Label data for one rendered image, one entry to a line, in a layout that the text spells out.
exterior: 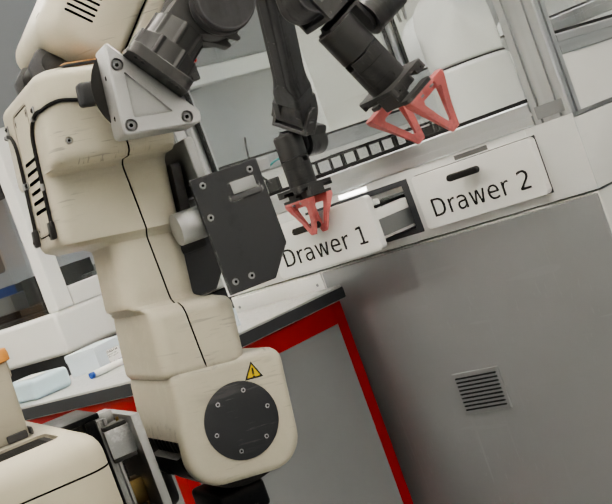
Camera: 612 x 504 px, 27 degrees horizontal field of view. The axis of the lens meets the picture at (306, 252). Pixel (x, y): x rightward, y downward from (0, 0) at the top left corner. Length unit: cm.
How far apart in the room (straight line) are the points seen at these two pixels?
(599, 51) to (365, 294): 71
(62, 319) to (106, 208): 143
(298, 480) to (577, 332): 62
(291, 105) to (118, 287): 84
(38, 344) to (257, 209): 155
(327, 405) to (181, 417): 100
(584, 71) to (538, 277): 40
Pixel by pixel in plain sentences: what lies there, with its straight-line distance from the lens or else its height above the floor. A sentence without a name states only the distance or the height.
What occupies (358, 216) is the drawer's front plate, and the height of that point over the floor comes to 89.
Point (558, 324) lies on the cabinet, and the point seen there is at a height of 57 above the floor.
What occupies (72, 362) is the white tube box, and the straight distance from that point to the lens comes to 285.
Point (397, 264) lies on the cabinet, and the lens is 262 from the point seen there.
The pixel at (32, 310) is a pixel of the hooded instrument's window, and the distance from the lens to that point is 315.
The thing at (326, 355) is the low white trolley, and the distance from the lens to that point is 264.
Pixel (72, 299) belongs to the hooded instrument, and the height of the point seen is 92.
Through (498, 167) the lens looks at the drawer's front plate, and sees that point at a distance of 240.
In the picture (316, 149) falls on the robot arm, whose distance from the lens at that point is 253.
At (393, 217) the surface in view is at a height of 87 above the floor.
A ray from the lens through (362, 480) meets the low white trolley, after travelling 267.
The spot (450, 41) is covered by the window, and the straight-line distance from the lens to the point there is 245.
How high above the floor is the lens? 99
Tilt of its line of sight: 3 degrees down
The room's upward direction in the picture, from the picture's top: 20 degrees counter-clockwise
